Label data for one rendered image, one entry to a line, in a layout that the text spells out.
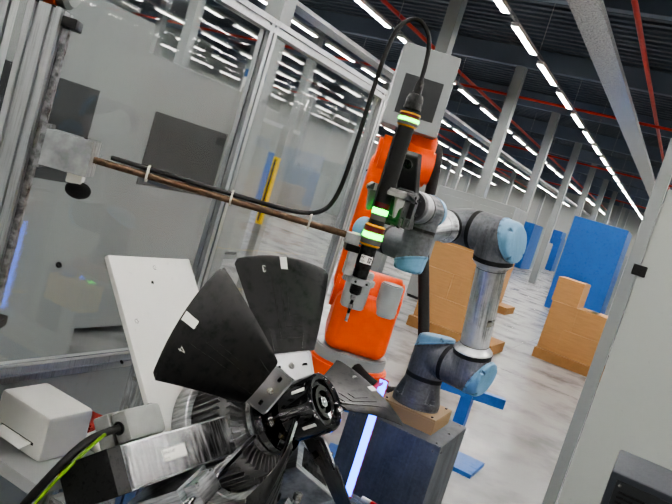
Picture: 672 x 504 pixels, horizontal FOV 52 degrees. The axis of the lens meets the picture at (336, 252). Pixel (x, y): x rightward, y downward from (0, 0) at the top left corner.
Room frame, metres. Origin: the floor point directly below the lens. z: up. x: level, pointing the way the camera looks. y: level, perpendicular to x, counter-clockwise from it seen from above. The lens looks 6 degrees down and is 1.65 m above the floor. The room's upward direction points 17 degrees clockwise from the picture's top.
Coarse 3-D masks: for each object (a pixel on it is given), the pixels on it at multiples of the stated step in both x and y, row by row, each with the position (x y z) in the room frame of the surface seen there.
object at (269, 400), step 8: (272, 376) 1.30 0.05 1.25; (288, 376) 1.32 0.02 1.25; (264, 384) 1.29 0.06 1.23; (272, 384) 1.30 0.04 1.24; (280, 384) 1.31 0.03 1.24; (288, 384) 1.32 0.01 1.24; (256, 392) 1.28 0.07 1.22; (264, 392) 1.29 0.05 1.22; (280, 392) 1.32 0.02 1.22; (248, 400) 1.28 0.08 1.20; (256, 400) 1.29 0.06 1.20; (264, 400) 1.30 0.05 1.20; (272, 400) 1.31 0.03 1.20; (256, 408) 1.29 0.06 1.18; (264, 408) 1.30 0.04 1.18
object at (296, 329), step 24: (240, 264) 1.49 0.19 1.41; (288, 264) 1.54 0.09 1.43; (312, 264) 1.58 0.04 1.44; (264, 288) 1.48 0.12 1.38; (288, 288) 1.50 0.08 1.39; (312, 288) 1.53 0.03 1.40; (264, 312) 1.45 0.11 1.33; (288, 312) 1.46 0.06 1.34; (312, 312) 1.49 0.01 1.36; (288, 336) 1.43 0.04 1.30; (312, 336) 1.45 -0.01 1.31
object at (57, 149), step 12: (48, 132) 1.31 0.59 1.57; (60, 132) 1.31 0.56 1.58; (48, 144) 1.31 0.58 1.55; (60, 144) 1.31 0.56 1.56; (72, 144) 1.31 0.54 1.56; (84, 144) 1.32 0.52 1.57; (96, 144) 1.34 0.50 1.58; (36, 156) 1.32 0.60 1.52; (48, 156) 1.31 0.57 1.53; (60, 156) 1.31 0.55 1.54; (72, 156) 1.31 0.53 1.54; (84, 156) 1.32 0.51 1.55; (96, 156) 1.37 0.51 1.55; (60, 168) 1.31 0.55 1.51; (72, 168) 1.32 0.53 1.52; (84, 168) 1.32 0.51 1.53
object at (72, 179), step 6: (72, 174) 1.34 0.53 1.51; (66, 180) 1.34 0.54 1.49; (72, 180) 1.34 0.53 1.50; (78, 180) 1.34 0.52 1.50; (84, 180) 1.36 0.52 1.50; (66, 186) 1.34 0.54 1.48; (72, 186) 1.33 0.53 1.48; (78, 186) 1.34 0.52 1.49; (84, 186) 1.34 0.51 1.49; (66, 192) 1.34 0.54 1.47; (72, 192) 1.33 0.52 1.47; (78, 192) 1.33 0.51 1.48; (84, 192) 1.34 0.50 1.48; (90, 192) 1.35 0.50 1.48; (78, 198) 1.34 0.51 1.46; (84, 198) 1.35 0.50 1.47
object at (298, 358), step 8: (288, 352) 1.42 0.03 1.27; (296, 352) 1.42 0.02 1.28; (304, 352) 1.43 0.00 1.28; (280, 360) 1.41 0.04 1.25; (288, 360) 1.41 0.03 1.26; (296, 360) 1.41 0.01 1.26; (304, 360) 1.42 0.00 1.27; (288, 368) 1.40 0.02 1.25; (296, 368) 1.40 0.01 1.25; (304, 368) 1.41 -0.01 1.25; (312, 368) 1.41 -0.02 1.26; (296, 376) 1.39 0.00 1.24; (304, 376) 1.40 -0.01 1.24
